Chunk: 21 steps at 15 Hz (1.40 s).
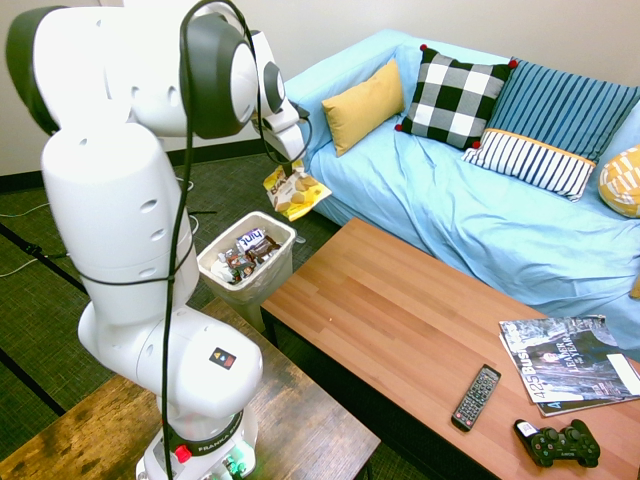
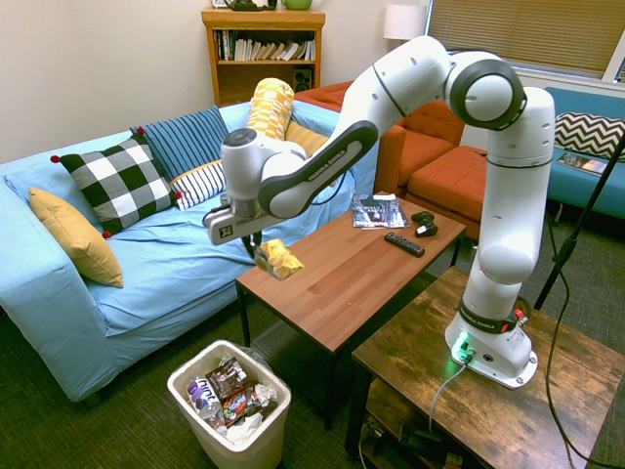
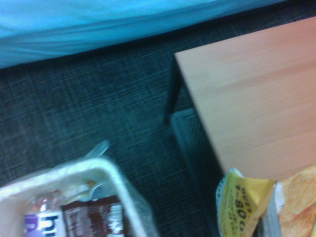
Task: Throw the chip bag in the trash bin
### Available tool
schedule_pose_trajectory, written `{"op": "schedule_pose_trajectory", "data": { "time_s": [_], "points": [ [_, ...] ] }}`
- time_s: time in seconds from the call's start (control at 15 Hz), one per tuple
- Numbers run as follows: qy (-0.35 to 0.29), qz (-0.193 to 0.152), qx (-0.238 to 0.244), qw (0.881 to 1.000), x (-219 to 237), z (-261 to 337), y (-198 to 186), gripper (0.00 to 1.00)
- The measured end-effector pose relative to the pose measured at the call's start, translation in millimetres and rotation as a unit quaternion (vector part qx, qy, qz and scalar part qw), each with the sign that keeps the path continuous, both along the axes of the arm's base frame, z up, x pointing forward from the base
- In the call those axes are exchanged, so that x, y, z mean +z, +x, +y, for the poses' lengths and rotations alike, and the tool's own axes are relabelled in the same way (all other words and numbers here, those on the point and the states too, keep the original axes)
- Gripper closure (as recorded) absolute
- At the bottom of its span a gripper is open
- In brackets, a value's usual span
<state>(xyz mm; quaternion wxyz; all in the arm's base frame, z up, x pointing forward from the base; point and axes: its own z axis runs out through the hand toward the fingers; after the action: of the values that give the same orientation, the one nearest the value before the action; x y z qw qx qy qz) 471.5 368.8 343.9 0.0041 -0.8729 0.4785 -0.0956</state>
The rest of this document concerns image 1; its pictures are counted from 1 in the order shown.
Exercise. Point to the black tv remote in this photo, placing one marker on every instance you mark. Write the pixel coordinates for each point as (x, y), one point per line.
(476, 397)

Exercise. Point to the black game controller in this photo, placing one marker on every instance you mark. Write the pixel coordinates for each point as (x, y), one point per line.
(565, 445)

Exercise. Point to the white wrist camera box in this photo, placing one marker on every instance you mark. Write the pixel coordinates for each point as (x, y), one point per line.
(284, 117)

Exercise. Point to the white trash bin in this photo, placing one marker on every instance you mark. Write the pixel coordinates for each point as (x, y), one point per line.
(270, 282)

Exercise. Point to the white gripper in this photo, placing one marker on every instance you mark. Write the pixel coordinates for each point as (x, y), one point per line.
(287, 145)

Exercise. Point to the yellow baked chip bag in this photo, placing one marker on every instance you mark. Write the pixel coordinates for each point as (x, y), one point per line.
(300, 197)

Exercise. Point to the brown snack wrapper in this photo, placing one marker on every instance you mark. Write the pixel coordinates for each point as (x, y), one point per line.
(264, 247)

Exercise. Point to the plain yellow rectangular pillow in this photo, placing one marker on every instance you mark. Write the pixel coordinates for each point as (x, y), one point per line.
(362, 107)

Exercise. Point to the white crumpled tissue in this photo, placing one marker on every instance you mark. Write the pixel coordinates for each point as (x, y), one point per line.
(221, 272)

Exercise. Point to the yellow white patterned round pillow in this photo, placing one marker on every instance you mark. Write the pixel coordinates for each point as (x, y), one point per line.
(622, 182)

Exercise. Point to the light blue covered sofa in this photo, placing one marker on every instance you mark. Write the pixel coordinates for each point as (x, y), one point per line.
(500, 240)

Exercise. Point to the black white checkered pillow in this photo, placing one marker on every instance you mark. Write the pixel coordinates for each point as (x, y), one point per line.
(455, 97)

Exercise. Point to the light wood coffee table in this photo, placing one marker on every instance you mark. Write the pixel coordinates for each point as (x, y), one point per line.
(370, 310)

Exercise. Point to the crumpled dark candy wrappers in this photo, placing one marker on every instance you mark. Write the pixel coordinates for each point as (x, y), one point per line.
(240, 265)

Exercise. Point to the black stand leg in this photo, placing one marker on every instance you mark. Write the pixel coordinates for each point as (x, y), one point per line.
(45, 257)
(35, 385)

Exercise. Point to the dark cover business magazine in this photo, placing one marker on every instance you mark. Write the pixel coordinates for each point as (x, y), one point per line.
(565, 360)

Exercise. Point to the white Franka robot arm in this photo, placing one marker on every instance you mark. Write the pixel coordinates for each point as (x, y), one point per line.
(115, 200)

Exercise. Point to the dark rustic wood table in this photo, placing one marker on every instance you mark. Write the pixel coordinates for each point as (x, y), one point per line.
(300, 415)

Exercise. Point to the blue striped pillow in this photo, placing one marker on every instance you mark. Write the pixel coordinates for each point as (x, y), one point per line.
(555, 115)

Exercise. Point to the white purple hint wrapper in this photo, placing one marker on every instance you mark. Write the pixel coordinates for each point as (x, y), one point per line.
(250, 240)

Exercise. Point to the tan object at sofa edge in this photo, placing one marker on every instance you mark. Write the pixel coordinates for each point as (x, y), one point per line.
(636, 287)

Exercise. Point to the red round knob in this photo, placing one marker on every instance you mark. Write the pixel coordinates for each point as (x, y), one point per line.
(183, 453)

